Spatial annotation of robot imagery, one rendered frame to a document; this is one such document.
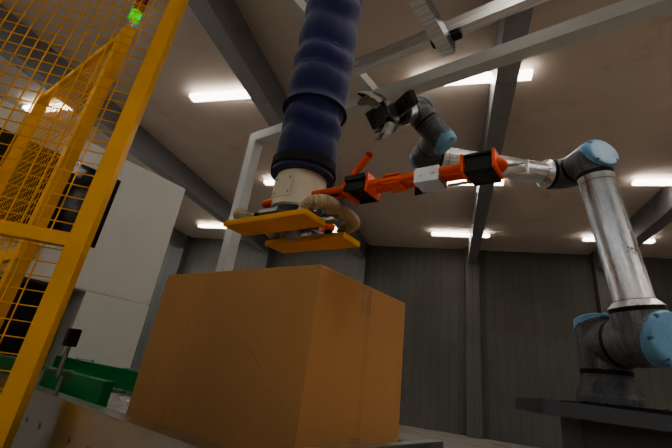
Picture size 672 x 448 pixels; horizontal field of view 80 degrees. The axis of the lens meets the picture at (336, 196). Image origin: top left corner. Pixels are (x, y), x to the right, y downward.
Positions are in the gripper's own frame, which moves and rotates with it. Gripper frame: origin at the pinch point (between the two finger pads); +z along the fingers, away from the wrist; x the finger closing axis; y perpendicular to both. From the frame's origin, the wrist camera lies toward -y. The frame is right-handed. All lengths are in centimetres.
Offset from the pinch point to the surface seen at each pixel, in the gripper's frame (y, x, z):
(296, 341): 10, -43, 48
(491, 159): -25.9, -26.2, 1.8
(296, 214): 20.1, -17.3, 24.0
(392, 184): 0.3, -21.1, 5.0
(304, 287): 8, -34, 42
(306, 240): 36.0, -24.9, 10.3
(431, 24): 32, 70, -169
